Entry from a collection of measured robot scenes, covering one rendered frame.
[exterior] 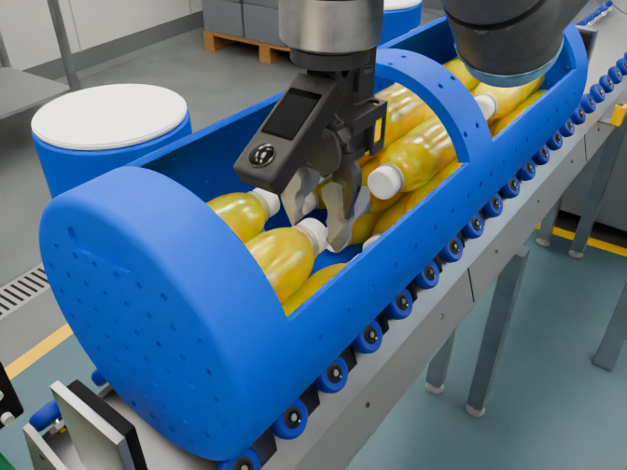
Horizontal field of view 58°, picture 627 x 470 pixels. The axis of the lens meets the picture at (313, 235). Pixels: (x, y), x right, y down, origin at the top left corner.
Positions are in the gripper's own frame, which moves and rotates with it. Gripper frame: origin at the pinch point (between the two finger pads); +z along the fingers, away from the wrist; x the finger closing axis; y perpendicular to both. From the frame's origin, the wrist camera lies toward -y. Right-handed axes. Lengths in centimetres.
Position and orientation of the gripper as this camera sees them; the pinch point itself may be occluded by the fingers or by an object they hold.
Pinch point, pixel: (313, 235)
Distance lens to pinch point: 61.0
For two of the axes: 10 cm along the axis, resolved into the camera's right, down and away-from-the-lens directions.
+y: 6.1, -4.7, 6.4
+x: -7.9, -3.7, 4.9
